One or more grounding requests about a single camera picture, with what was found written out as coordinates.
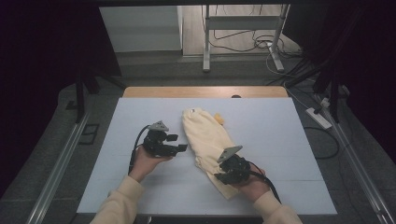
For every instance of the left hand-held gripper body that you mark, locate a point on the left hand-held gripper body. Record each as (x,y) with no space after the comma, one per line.
(155,141)

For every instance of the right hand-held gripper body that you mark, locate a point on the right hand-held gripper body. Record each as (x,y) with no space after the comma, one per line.
(235,166)

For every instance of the cream baby romper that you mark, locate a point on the cream baby romper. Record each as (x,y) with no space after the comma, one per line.
(207,140)

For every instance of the person's left hand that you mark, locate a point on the person's left hand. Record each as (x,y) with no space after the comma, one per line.
(144,163)

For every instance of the person's right hand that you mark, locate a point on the person's right hand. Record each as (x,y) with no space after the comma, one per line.
(253,186)

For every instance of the white foam board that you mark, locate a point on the white foam board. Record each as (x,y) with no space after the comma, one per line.
(264,140)

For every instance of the black metal stand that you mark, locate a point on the black metal stand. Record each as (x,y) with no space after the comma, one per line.
(80,93)
(334,93)

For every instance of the white power strip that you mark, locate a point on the white power strip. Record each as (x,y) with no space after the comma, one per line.
(318,118)

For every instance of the white panel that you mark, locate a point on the white panel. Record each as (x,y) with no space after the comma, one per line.
(140,29)

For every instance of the white metal stand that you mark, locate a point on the white metal stand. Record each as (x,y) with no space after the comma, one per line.
(243,23)

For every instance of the black curtain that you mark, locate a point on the black curtain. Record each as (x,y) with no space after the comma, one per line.
(37,77)
(367,62)

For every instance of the aluminium rail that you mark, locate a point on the aluminium rail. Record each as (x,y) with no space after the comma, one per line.
(59,174)
(358,168)

